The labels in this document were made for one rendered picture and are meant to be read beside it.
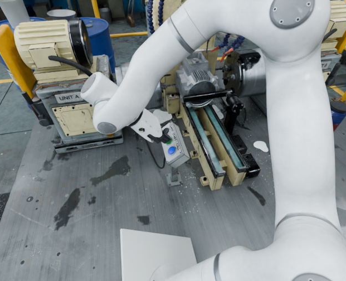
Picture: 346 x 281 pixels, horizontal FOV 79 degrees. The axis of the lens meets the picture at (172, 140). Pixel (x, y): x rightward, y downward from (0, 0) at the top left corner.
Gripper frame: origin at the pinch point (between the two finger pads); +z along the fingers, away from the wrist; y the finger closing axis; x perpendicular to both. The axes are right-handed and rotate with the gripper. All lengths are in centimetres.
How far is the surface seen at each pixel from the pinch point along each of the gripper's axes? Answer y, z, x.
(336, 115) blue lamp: -14, 24, -49
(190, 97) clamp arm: 29.9, 16.7, -11.4
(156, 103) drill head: 30.4, 7.2, 2.7
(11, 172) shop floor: 93, 5, 169
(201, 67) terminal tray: 40.5, 14.1, -23.9
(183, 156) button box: -8.5, 4.6, -2.5
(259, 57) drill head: 37, 29, -49
